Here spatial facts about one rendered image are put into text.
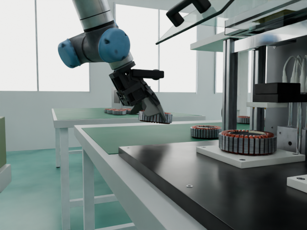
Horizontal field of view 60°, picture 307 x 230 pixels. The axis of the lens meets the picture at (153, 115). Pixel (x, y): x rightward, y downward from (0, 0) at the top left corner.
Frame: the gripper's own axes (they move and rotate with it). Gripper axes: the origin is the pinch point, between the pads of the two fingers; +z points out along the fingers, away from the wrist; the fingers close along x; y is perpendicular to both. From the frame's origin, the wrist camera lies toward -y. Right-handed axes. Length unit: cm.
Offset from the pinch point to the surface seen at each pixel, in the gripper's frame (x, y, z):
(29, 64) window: -414, -18, -62
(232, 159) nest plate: 42.5, 9.1, -0.1
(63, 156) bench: -101, 27, 20
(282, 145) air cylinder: 37.7, -8.6, 9.7
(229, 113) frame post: 22.1, -10.6, 3.1
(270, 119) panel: 22.5, -23.7, 13.0
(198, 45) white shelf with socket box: -43, -61, -7
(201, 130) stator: 5.9, -10.1, 10.6
